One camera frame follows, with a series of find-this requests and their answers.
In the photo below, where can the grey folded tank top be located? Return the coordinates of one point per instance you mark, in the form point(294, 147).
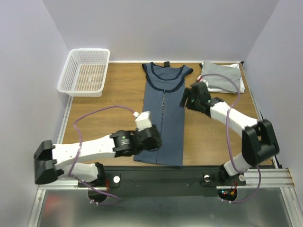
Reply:
point(220, 74)

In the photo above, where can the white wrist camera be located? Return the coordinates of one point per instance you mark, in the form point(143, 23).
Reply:
point(200, 79)
point(142, 120)

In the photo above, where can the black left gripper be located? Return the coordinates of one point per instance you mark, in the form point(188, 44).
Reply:
point(155, 147)

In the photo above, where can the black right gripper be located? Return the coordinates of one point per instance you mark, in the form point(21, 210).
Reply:
point(189, 99)

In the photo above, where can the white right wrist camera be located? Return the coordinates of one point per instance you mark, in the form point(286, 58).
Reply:
point(200, 79)

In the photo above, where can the white plastic laundry basket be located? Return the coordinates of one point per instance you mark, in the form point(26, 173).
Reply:
point(84, 72)

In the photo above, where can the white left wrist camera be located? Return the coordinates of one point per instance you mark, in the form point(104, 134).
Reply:
point(142, 120)

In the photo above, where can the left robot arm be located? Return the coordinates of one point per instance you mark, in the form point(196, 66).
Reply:
point(54, 160)

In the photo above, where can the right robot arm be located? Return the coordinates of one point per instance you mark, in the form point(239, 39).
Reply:
point(259, 141)

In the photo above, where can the blue printed tank top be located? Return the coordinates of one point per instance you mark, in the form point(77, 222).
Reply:
point(164, 89)

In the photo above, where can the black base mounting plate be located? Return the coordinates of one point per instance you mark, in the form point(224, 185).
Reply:
point(161, 181)

